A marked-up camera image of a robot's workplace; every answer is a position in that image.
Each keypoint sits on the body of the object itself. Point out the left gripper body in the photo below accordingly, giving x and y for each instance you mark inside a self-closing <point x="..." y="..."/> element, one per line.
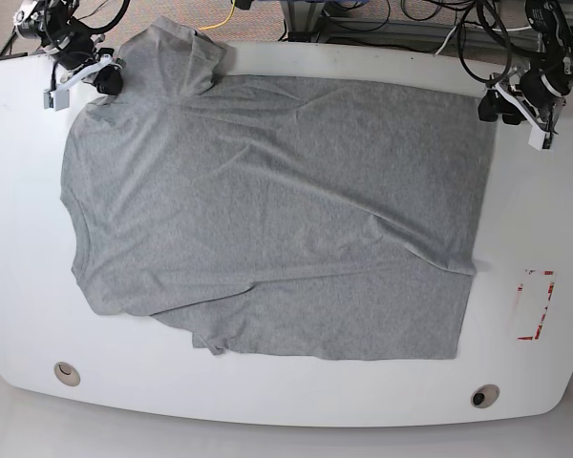
<point x="539" y="95"/>

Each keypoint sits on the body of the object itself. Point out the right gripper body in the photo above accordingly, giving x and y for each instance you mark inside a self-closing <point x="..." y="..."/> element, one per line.
<point x="84" y="66"/>

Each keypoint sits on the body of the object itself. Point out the grey t-shirt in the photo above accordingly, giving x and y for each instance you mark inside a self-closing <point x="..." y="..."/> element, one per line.
<point x="276" y="215"/>

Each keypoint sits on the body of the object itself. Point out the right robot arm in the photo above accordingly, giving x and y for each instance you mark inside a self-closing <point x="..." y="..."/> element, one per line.
<point x="75" y="48"/>

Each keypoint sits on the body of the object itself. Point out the red tape rectangle marking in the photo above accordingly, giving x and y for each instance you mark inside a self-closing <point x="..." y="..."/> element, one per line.
<point x="533" y="298"/>

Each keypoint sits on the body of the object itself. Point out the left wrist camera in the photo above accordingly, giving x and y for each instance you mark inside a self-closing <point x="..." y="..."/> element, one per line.
<point x="540" y="139"/>

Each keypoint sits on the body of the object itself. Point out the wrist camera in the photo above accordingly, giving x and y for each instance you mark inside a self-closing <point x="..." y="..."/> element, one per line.
<point x="540" y="139"/>
<point x="56" y="100"/>

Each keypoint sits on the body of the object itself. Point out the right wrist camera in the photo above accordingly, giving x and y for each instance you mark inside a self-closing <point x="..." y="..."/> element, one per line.
<point x="56" y="100"/>

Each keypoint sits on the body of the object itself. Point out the aluminium frame rail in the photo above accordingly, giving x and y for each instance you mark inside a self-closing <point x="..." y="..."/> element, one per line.
<point x="415" y="26"/>

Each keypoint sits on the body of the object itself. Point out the right table cable grommet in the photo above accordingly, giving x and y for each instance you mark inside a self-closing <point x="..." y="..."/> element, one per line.
<point x="485" y="396"/>

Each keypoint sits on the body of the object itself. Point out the table cable grommet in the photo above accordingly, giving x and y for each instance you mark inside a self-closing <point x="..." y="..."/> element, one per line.
<point x="485" y="396"/>
<point x="66" y="374"/>

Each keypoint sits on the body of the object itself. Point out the left table cable grommet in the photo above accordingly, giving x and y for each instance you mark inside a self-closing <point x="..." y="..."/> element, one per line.
<point x="66" y="374"/>

